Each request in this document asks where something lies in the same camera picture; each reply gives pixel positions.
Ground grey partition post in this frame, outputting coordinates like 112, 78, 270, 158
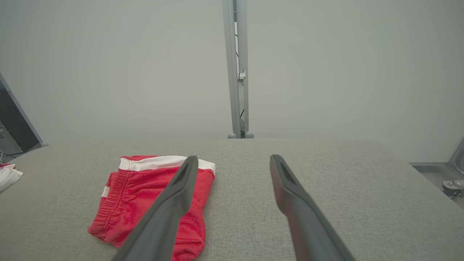
222, 0, 254, 139

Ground grey metal cart frame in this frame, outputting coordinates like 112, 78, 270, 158
410, 137, 464, 209

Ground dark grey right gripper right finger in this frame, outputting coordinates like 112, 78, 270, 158
270, 154, 356, 261

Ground red white Bulls jersey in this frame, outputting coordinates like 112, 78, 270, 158
0, 163, 24, 192

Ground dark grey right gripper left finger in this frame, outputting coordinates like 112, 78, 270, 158
112, 156, 199, 261

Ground grey caster wheel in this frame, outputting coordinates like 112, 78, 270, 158
442, 179, 464, 199

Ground red white basketball shorts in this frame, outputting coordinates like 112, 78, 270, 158
88, 155, 216, 261

